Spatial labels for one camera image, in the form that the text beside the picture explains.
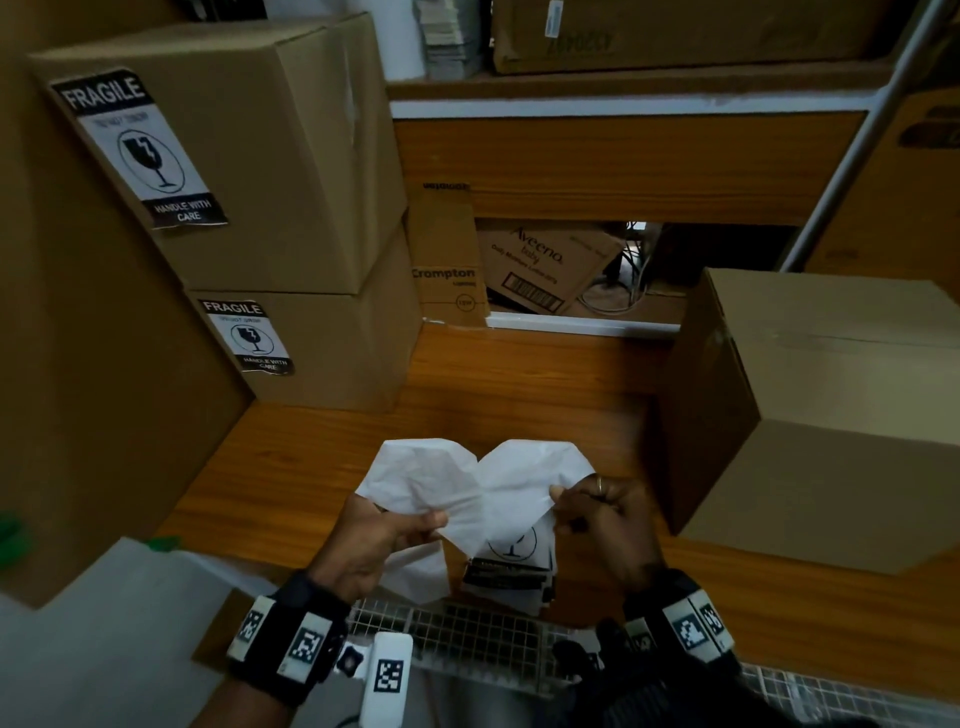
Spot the left wrist tracker band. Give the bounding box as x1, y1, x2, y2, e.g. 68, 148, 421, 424
224, 571, 354, 706

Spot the wire mesh rack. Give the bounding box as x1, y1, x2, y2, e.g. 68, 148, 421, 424
348, 596, 960, 728

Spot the large cardboard box dark band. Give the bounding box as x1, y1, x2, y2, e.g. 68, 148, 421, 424
806, 86, 960, 301

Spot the person's left hand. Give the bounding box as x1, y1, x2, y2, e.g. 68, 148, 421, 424
305, 491, 450, 605

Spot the white frame bar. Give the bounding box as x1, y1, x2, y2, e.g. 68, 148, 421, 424
0, 536, 279, 728

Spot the fragile sticker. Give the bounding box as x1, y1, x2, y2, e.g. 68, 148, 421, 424
48, 68, 230, 230
198, 298, 295, 376
356, 438, 598, 560

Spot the tangle of cables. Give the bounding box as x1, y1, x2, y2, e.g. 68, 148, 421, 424
581, 221, 661, 315

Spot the medium taped cardboard box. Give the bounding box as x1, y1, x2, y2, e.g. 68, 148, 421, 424
656, 267, 960, 577

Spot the stack of fragile stickers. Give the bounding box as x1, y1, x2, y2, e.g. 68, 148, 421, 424
461, 517, 560, 618

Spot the large stapled cardboard box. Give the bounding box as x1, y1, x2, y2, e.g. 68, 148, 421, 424
28, 13, 409, 295

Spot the person's left forearm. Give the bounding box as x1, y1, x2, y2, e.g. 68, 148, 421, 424
191, 674, 294, 728

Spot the barcode printed cardboard box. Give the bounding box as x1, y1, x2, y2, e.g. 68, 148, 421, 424
477, 218, 628, 316

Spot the white backing paper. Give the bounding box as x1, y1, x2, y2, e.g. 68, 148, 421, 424
378, 539, 451, 607

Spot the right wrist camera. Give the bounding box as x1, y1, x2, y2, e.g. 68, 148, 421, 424
551, 618, 661, 728

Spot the right wrist tracker band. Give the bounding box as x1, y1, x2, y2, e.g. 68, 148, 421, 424
622, 568, 740, 676

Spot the stack of grey cards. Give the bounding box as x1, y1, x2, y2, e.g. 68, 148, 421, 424
414, 0, 485, 80

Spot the flattened printed cardboard carton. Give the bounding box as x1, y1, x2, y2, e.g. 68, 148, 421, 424
404, 179, 493, 329

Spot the wooden shelf unit white frame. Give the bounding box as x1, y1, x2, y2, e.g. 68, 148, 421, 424
386, 0, 960, 339

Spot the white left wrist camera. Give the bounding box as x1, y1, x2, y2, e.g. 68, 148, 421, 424
333, 631, 415, 728

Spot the person's right hand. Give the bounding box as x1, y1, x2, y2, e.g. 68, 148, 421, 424
548, 473, 667, 594

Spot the wrist tracker band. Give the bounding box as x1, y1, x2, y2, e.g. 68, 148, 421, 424
224, 571, 354, 706
622, 568, 740, 676

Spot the small taped cardboard box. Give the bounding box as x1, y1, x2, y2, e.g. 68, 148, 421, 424
185, 224, 423, 412

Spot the large cardboard box white sticker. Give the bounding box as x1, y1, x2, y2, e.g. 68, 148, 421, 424
491, 0, 901, 76

